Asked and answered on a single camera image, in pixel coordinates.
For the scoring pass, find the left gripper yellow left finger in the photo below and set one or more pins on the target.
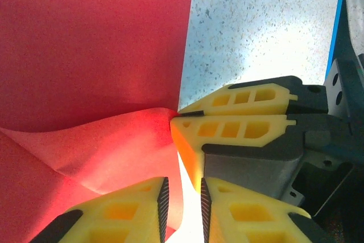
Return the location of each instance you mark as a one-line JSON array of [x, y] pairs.
[[122, 211]]

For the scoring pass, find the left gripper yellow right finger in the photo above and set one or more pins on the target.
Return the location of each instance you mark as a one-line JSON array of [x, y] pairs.
[[250, 217]]

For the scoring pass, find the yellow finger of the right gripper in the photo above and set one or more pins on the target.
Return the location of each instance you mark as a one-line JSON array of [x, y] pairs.
[[227, 132], [241, 99]]

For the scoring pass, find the red cloth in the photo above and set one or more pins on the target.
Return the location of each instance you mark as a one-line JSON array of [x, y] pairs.
[[85, 41]]

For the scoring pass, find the blue table edge trim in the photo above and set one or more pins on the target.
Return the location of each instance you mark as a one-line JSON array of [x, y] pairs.
[[336, 26]]

